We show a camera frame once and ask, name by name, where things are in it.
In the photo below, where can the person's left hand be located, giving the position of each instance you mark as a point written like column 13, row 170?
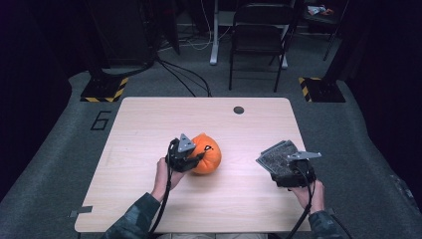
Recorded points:
column 162, row 179

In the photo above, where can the small colourful object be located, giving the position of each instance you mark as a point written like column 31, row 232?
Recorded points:
column 318, row 10

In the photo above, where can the person's right hand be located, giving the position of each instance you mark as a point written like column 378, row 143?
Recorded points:
column 315, row 197

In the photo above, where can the orange pumpkin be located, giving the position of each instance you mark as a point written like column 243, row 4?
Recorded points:
column 210, row 159

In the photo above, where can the black table grommet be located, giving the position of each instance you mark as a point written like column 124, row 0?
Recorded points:
column 238, row 110

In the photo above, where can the white desk leg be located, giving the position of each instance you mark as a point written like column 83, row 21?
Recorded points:
column 214, row 40

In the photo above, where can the gray cloth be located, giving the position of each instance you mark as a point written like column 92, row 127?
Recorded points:
column 277, row 159

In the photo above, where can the black cabinet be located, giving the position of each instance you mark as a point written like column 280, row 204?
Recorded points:
column 122, row 33

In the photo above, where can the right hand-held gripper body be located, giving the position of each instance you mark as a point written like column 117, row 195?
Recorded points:
column 302, row 174

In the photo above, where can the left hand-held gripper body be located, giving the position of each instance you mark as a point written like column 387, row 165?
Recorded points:
column 179, row 159

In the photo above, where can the black folding chair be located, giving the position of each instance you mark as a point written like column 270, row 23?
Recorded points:
column 258, row 36

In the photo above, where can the black yellow striped stand base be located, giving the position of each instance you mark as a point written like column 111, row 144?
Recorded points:
column 104, row 89
column 321, row 89

